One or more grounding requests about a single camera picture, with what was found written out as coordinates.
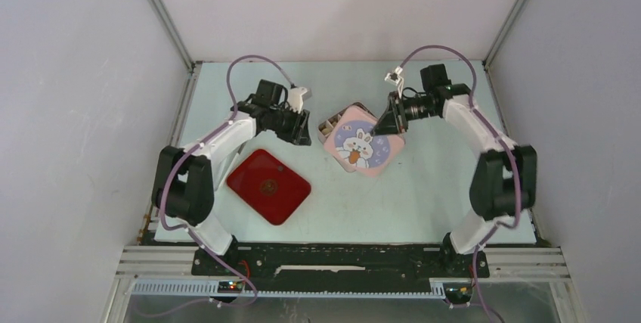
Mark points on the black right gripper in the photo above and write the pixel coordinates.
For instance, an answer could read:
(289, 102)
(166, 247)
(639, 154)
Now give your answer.
(393, 122)

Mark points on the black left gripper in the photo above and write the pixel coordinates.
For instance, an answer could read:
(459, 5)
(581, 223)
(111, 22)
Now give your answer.
(298, 134)

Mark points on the silver metal tin lid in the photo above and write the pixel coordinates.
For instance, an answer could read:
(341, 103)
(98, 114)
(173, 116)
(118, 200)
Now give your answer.
(358, 150)

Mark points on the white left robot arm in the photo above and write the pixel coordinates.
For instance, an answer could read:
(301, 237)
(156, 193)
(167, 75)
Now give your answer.
(184, 184)

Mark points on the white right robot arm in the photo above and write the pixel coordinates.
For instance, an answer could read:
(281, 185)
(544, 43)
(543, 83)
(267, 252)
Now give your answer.
(504, 180)

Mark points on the pink tin with white dividers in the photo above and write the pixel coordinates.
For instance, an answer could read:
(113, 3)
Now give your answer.
(329, 130)

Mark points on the red rectangular tray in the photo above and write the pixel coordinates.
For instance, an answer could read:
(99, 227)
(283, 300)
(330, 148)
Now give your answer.
(269, 186)

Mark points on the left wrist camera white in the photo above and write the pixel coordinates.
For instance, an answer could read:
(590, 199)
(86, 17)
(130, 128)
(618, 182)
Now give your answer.
(296, 97)

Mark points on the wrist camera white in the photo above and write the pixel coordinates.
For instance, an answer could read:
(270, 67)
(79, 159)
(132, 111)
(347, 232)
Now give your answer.
(396, 79)
(296, 97)

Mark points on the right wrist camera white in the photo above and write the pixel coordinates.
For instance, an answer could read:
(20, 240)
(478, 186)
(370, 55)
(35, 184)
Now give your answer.
(396, 79)

